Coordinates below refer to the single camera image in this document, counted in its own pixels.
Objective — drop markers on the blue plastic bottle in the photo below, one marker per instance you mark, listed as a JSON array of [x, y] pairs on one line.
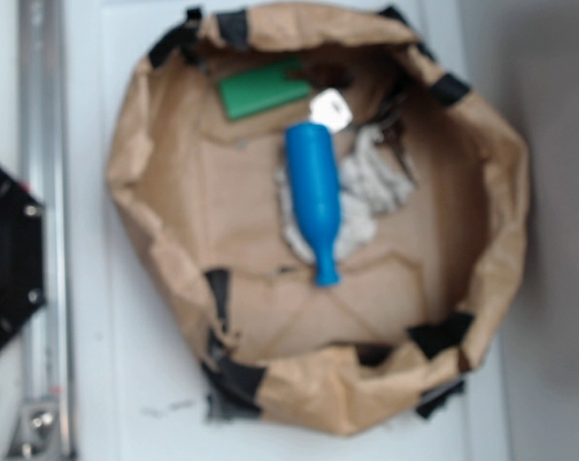
[[315, 194]]

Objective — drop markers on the white silver key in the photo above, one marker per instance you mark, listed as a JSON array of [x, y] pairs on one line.
[[330, 109]]

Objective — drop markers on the green rectangular block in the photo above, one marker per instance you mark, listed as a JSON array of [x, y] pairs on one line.
[[262, 88]]

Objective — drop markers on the brown paper bag bin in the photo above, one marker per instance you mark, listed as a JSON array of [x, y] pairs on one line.
[[417, 307]]

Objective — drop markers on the brass keys on ring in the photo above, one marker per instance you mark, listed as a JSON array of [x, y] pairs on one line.
[[376, 95]]

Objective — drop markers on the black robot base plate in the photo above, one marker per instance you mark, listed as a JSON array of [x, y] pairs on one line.
[[21, 257]]

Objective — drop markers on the aluminium extrusion rail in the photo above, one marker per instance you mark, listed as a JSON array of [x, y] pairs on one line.
[[45, 426]]

